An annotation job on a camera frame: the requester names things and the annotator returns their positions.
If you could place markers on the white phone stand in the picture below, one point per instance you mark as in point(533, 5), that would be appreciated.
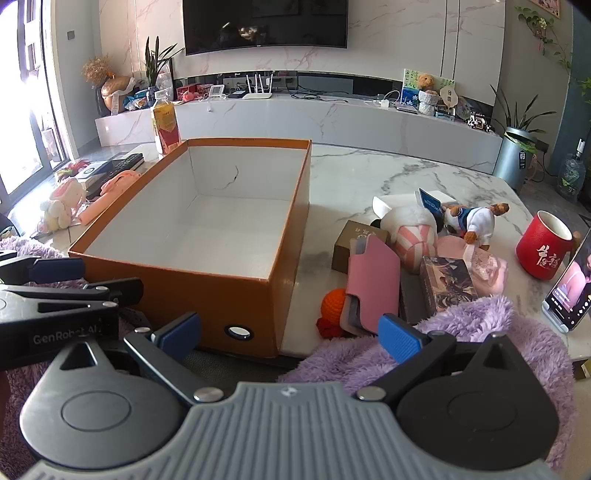
point(561, 325)

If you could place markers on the long-leaf green plant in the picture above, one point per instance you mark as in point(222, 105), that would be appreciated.
point(521, 121)

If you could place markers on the brown teddy bear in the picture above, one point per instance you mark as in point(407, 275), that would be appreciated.
point(427, 82)

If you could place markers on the blue paper tag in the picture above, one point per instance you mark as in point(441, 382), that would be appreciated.
point(431, 201)

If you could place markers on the small brown box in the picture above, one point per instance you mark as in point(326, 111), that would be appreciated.
point(344, 251)

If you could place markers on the decorative round plate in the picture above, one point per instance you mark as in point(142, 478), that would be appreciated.
point(463, 110)

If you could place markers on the pink plastic pouch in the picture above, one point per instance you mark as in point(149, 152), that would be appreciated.
point(489, 272)

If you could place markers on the white marble tv cabinet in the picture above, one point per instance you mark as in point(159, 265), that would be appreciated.
point(277, 120)

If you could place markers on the water jug with pump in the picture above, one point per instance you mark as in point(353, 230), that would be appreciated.
point(571, 175)

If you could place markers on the dried flower bunch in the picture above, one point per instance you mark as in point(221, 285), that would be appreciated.
point(96, 69)

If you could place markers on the tall green potted plant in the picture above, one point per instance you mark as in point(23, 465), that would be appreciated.
point(157, 62)

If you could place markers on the pink phone case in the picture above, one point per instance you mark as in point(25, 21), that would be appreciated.
point(374, 281)

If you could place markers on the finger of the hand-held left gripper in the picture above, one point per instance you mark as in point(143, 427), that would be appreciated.
point(111, 290)
point(60, 268)

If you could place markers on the red gift boxes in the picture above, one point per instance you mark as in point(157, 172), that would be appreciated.
point(191, 90)

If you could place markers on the black remote control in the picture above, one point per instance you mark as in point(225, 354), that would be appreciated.
point(122, 164)

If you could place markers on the smartphone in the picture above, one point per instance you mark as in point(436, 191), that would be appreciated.
point(572, 286)

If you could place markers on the pink rabbit plush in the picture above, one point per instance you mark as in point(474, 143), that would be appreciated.
point(60, 207)

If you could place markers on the hanging vine plant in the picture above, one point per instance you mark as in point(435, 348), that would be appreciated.
point(538, 21)

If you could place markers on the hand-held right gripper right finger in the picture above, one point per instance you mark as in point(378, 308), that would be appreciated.
point(401, 339)

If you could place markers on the glass balcony door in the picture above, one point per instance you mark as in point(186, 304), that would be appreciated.
point(27, 115)

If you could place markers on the orange crochet ball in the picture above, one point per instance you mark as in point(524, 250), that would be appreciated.
point(334, 302)

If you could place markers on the white wooden ornament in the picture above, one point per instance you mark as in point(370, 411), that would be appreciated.
point(447, 99)

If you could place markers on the orange cardboard box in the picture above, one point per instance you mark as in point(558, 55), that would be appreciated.
point(207, 295)

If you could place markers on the television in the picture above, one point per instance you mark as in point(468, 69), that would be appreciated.
point(263, 23)

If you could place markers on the white router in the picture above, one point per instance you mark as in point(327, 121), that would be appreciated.
point(257, 95)

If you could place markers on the painted picture card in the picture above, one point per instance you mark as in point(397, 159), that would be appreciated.
point(411, 87)

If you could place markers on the small pink plush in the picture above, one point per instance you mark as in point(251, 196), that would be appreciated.
point(188, 95)

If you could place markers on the grey metal bin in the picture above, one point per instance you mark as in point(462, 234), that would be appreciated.
point(510, 161)

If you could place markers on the gold vase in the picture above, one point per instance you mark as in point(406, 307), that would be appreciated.
point(115, 94)

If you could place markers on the white plush toy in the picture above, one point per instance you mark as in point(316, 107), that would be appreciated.
point(408, 221)

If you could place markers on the pink toy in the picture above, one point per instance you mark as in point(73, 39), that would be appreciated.
point(121, 181)

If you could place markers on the cow figurine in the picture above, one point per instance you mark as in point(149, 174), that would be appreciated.
point(479, 123)

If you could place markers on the white woven basket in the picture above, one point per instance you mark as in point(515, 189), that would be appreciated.
point(428, 104)

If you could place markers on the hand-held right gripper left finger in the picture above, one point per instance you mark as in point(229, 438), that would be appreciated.
point(178, 334)

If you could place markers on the wall picture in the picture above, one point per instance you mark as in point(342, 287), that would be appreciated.
point(545, 7)

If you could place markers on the dark printed box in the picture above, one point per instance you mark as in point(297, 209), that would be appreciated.
point(445, 281)

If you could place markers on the dog plush toy blue shirt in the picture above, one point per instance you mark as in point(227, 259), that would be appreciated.
point(475, 219)

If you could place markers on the white display device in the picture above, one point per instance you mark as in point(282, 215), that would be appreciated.
point(216, 91)

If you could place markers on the snack bags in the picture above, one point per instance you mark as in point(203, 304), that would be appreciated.
point(138, 99)

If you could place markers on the orange juice carton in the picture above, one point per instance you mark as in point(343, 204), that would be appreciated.
point(166, 124)

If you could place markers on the pink tube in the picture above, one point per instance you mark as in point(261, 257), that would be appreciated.
point(94, 208)

